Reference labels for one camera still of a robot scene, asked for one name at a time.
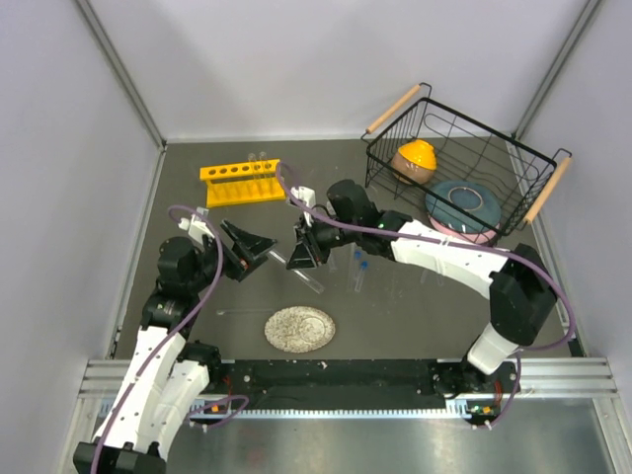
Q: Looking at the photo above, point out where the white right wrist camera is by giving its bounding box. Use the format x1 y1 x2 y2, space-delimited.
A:
287 186 316 209

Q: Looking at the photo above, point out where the blue plate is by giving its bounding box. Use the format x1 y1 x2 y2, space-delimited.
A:
425 180 502 234

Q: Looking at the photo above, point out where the pink plate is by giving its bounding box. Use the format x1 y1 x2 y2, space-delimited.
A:
430 217 498 245

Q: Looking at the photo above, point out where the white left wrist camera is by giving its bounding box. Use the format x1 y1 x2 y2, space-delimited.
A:
178 207 214 245

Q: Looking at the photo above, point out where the yellow brown bowl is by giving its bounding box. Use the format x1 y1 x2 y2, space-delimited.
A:
391 139 437 185

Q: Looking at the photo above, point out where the black wire basket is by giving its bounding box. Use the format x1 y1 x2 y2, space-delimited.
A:
361 82 572 245

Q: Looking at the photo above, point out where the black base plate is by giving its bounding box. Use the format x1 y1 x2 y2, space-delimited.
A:
219 358 470 410

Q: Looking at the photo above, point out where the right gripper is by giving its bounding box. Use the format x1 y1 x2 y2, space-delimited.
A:
286 212 360 272

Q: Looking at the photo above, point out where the yellow test tube rack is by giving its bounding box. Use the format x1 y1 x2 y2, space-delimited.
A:
198 159 285 208

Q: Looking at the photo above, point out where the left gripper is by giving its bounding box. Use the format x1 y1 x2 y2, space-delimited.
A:
187 218 278 292

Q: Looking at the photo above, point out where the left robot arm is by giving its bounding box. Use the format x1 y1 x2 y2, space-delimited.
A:
73 212 277 473

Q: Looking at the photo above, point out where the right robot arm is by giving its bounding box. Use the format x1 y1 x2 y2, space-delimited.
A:
287 180 558 391

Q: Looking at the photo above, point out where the speckled white plate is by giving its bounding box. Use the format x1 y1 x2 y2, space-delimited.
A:
264 306 336 354

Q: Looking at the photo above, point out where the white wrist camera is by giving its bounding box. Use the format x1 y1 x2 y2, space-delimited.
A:
287 186 316 209
178 207 214 245

